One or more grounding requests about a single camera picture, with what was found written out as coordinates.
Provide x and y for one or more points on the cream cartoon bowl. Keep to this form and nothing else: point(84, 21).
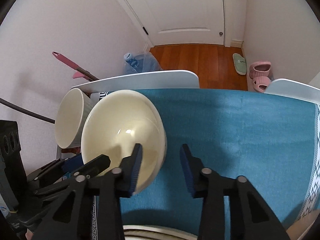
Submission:
point(118, 122)

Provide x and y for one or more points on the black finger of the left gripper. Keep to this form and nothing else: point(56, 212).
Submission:
point(90, 169)
point(53, 171)

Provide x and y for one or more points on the white ribbed bowl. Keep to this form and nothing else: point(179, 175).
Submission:
point(71, 117)

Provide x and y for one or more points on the green slipper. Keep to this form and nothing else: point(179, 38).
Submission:
point(239, 64)

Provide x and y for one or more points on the pink slipper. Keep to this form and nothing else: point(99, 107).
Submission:
point(260, 68)
point(261, 83)

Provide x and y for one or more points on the pink-handled mop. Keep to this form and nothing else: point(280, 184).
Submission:
point(79, 72)

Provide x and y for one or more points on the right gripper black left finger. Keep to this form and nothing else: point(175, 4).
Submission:
point(70, 215)

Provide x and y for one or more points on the blue water jug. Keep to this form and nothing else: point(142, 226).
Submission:
point(140, 63)

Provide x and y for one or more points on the cream plate with duck drawing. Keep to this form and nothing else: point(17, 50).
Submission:
point(152, 232)

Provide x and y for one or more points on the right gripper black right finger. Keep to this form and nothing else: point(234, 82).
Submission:
point(231, 206)

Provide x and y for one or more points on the blue patterned tablecloth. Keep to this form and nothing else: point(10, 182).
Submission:
point(272, 140)

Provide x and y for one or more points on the white chair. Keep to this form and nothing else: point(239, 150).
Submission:
point(294, 89)
point(148, 80)

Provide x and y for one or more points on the dark metal pole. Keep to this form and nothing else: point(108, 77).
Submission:
point(26, 112)

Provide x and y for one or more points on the white door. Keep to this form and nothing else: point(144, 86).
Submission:
point(164, 22)

